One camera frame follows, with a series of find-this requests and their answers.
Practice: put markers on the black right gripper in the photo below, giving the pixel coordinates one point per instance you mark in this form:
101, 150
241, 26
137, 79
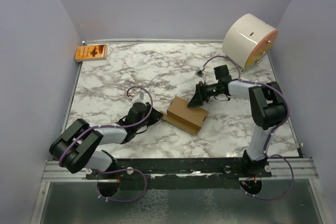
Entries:
200, 95

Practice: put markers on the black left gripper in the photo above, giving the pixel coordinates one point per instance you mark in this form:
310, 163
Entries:
155, 115

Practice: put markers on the brown cardboard box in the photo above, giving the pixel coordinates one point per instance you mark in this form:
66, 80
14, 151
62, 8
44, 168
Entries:
187, 119

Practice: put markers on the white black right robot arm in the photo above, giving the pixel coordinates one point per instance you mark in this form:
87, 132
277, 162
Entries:
268, 110

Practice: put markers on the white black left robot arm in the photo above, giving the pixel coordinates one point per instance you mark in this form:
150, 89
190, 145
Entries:
76, 147

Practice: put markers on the large white cylindrical roll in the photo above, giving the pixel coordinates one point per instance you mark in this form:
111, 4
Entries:
248, 40

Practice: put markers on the orange paperback book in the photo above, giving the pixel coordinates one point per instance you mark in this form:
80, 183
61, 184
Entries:
90, 53

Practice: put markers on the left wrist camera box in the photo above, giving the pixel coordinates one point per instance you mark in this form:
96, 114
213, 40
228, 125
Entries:
138, 98

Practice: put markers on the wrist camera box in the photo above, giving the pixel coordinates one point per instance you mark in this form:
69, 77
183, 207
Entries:
200, 73
138, 98

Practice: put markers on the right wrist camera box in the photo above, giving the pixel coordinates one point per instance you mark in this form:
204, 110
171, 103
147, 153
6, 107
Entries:
200, 73

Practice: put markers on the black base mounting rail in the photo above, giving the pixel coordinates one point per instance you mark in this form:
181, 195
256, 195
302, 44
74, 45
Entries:
181, 173

